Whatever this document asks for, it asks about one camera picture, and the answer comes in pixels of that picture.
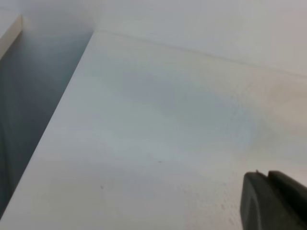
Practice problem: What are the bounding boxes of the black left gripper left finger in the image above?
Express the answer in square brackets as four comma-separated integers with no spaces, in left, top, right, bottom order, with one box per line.
[240,172,283,230]

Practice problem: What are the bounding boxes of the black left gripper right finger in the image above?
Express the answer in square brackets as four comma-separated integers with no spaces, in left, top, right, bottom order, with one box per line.
[268,171,307,230]

